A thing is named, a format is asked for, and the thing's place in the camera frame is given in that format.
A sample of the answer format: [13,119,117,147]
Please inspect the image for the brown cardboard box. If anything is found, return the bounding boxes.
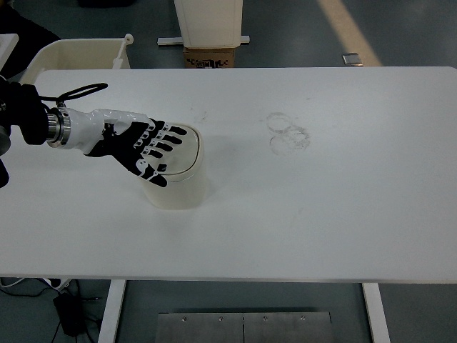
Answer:
[183,46,236,69]

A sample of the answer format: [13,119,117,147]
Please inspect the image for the black cable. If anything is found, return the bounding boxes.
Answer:
[0,278,105,343]

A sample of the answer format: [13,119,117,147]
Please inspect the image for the small grey floor plate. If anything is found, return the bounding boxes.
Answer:
[341,52,364,68]

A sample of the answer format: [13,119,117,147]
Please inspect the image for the black bulky object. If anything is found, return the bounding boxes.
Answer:
[0,4,61,78]

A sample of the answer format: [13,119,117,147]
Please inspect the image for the grey table foot bar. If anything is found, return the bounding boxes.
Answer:
[157,34,251,46]

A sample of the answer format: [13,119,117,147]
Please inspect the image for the white flat panel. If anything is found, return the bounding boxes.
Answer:
[0,33,20,68]

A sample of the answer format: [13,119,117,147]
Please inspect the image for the black power adapter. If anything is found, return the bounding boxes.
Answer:
[52,292,87,337]

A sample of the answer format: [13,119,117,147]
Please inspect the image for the small cream lidded trash bin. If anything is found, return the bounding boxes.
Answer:
[140,122,209,211]

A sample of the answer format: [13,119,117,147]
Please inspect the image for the large white trash can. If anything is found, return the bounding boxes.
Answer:
[174,0,245,49]

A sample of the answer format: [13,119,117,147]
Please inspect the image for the grey metal plate with screws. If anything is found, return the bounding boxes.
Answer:
[156,312,333,343]

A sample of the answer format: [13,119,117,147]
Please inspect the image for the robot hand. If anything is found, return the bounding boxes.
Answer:
[60,108,189,189]

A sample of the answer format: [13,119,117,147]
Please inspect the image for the cream plastic tub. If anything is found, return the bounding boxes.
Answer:
[24,33,135,86]

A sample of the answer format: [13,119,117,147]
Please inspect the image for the white table leg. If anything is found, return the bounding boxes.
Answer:
[96,279,128,343]
[361,283,392,343]

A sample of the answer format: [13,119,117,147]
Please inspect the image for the white power strip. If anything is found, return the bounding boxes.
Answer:
[41,277,71,290]

